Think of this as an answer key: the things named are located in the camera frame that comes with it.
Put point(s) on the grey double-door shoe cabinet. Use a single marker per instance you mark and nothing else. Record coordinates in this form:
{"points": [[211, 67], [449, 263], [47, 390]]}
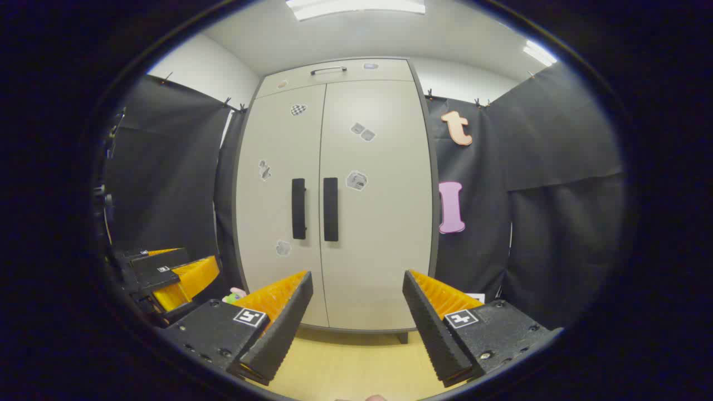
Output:
{"points": [[435, 234]]}

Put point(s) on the green plush toy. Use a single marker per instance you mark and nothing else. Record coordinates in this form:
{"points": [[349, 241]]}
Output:
{"points": [[235, 296]]}

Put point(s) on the black backdrop cloth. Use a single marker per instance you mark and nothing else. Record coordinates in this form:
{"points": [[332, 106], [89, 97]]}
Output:
{"points": [[557, 234], [167, 167]]}

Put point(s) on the large ceiling light panel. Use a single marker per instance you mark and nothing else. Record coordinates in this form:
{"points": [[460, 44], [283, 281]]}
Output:
{"points": [[356, 6]]}

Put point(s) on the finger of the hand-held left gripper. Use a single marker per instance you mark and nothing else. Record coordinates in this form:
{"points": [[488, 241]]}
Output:
{"points": [[159, 275], [131, 256]]}

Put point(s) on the white photo card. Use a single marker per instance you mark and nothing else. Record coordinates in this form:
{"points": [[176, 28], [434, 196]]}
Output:
{"points": [[478, 297]]}

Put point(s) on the grey cabinet drawer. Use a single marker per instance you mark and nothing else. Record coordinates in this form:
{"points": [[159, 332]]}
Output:
{"points": [[384, 71]]}

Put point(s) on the grey cabinet door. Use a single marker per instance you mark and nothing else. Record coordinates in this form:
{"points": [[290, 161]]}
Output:
{"points": [[267, 211], [384, 234]]}

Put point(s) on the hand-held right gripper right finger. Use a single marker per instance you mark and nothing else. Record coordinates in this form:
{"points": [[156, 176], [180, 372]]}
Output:
{"points": [[431, 334]]}

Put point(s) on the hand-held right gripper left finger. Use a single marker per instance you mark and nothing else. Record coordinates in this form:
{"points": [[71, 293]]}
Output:
{"points": [[287, 328]]}

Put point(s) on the small ceiling light panel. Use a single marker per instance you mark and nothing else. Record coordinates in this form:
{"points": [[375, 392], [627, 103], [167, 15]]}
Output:
{"points": [[539, 53]]}

